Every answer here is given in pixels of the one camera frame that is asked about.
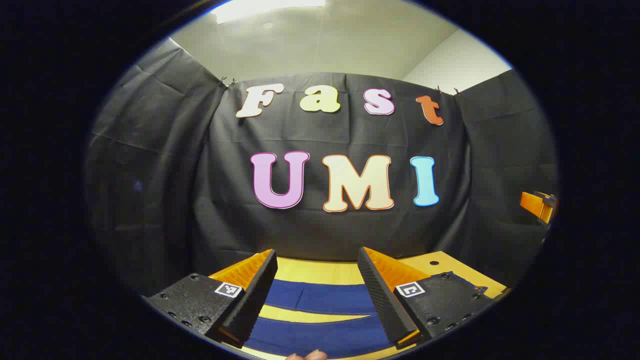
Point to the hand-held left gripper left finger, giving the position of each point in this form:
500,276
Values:
257,292

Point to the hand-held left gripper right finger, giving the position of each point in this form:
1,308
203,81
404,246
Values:
380,295

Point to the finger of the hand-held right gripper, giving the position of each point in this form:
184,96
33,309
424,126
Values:
536,206

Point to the black backdrop cloth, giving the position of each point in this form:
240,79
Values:
325,135

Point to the blue denim jeans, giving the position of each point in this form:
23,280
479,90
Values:
320,297

